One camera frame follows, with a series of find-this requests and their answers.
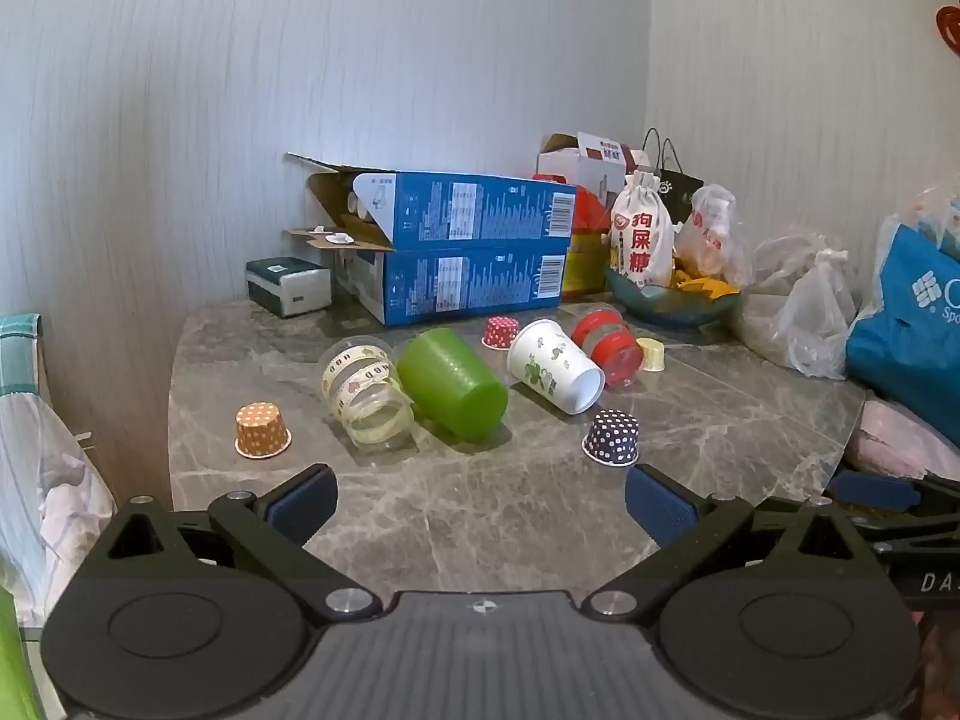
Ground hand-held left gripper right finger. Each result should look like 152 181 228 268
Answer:
585 465 886 622

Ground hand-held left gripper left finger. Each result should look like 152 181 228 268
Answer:
75 463 381 625

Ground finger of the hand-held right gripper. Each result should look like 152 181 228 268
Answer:
851 514 960 550
831 469 960 515

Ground orange polka dot cupcake cup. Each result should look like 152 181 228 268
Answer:
234 401 293 460

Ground dark blue polka dot cupcake cup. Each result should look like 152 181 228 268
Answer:
583 409 641 467

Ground clear cup with patterned bands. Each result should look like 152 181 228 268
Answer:
319 335 415 455

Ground red cup with grey bands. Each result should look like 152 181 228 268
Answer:
570 305 646 389

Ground white paper cup green print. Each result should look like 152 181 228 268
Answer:
507 319 606 416

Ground green plastic cup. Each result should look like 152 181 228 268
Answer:
396 327 511 443

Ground red polka dot cupcake cup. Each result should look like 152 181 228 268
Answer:
481 316 521 352

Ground pink cloth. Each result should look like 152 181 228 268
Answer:
844 397 960 482

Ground blue shopping bag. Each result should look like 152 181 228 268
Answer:
846 221 960 428

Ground white plastic bag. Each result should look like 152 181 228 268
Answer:
776 247 860 381

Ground teal bowl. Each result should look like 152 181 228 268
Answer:
604 266 743 329

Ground small green and white box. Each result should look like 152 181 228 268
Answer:
245 256 333 319

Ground orange snack pieces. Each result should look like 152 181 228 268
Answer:
671 259 740 302

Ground grey plastic bag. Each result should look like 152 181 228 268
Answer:
731 225 833 361

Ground white cloth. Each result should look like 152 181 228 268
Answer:
0 390 119 620

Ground blue cardboard box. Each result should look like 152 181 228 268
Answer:
283 229 571 327

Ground clear plastic bag red print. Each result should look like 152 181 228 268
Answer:
675 184 753 290

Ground translucent plastic bag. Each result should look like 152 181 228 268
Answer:
874 184 960 263

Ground black paper bag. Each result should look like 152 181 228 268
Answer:
639 127 706 224

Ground green checked cloth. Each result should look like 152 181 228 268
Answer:
0 313 44 398

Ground bright green object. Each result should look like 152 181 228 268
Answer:
0 585 46 720

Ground blue cardboard box open flaps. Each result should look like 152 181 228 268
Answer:
285 152 578 252

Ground white and red carton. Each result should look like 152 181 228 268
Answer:
535 132 652 203

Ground white drawstring bag red print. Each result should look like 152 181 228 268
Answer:
609 169 676 290

